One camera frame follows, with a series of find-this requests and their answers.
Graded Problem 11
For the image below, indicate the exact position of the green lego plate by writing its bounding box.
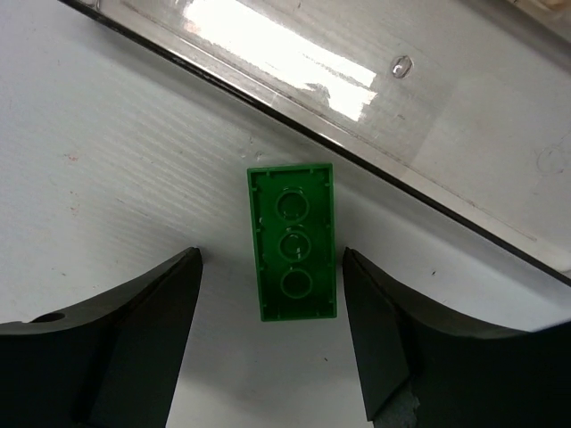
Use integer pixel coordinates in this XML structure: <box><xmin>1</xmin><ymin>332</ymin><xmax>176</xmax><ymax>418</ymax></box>
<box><xmin>247</xmin><ymin>163</ymin><xmax>337</xmax><ymax>322</ymax></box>

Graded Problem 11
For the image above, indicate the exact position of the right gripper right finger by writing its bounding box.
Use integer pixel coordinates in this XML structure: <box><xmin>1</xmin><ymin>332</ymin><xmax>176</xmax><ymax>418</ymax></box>
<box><xmin>343</xmin><ymin>249</ymin><xmax>570</xmax><ymax>427</ymax></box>

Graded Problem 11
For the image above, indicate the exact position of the long clear tray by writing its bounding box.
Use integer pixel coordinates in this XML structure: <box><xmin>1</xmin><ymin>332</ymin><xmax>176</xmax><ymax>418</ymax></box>
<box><xmin>71</xmin><ymin>1</ymin><xmax>570</xmax><ymax>282</ymax></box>

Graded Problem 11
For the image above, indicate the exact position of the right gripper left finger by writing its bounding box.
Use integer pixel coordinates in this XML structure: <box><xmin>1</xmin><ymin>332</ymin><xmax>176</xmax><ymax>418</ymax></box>
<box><xmin>1</xmin><ymin>248</ymin><xmax>203</xmax><ymax>427</ymax></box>

